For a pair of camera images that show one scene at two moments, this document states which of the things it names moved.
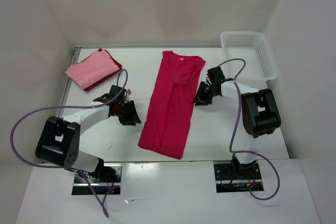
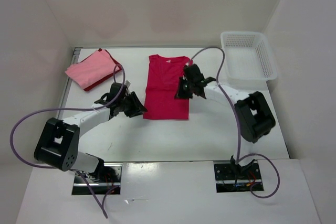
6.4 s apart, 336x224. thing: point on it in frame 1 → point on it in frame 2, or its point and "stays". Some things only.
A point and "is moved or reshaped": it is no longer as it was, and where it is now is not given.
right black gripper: x=200 y=99 → x=180 y=94
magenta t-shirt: x=166 y=123 is moved or reshaped
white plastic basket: x=253 y=48 stays
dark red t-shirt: x=118 y=64 stays
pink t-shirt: x=96 y=66 stays
